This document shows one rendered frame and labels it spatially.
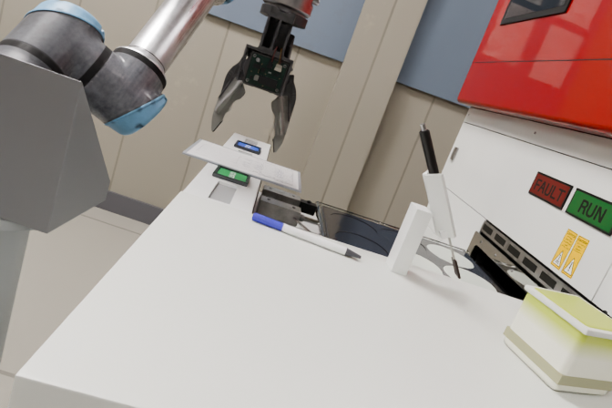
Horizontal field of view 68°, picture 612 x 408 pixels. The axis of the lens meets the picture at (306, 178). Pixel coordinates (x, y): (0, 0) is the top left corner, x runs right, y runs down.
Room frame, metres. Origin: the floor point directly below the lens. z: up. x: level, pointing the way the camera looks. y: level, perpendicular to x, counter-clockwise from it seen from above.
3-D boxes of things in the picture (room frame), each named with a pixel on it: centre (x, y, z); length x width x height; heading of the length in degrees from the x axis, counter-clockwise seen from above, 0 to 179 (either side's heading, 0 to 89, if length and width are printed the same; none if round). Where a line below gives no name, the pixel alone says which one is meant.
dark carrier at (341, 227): (0.79, -0.24, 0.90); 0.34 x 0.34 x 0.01; 6
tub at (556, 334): (0.41, -0.29, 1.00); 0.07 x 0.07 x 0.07; 21
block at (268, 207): (0.82, 0.03, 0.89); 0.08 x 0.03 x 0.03; 96
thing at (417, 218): (0.54, -0.16, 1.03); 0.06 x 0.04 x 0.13; 96
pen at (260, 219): (0.52, -0.02, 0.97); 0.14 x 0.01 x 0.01; 87
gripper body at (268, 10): (0.70, 0.11, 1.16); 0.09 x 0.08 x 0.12; 6
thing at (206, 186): (0.82, 0.13, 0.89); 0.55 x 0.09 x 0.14; 6
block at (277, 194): (0.90, 0.04, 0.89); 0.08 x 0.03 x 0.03; 96
